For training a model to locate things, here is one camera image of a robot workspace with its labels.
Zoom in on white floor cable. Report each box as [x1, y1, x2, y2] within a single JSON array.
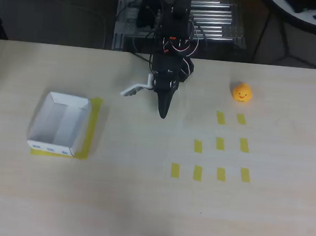
[[44, 0, 110, 49]]

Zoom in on white cardboard box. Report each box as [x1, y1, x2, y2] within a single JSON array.
[[26, 89, 92, 159]]

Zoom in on round white table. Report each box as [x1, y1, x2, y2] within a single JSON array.
[[258, 0, 316, 35]]

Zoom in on white red servo wires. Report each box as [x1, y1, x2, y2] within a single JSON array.
[[162, 16, 202, 59]]

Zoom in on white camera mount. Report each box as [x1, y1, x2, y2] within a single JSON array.
[[120, 70, 155, 99]]

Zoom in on aluminium rack with rails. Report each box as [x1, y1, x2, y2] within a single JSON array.
[[112, 0, 251, 62]]

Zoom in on black table leg frame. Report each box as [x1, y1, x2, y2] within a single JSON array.
[[250, 7, 316, 70]]

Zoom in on black power adapter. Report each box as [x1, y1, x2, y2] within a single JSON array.
[[134, 0, 160, 30]]

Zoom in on long yellow tape strip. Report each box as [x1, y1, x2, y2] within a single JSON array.
[[74, 95, 104, 162], [29, 147, 76, 160]]

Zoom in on yellow rubber duck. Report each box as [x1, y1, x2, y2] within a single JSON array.
[[231, 81, 254, 104]]

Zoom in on black camera cable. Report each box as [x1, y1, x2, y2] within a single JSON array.
[[128, 49, 154, 72]]

